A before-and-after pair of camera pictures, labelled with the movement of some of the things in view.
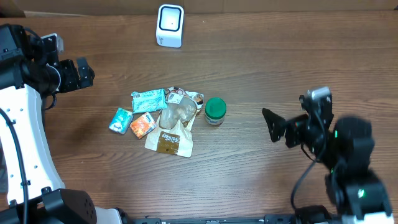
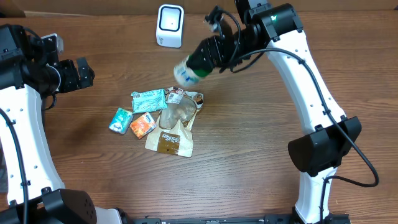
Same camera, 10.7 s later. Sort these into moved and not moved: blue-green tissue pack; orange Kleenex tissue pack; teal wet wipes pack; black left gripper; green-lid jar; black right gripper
Moved: black right gripper; green-lid jar
Not moved: blue-green tissue pack; black left gripper; teal wet wipes pack; orange Kleenex tissue pack
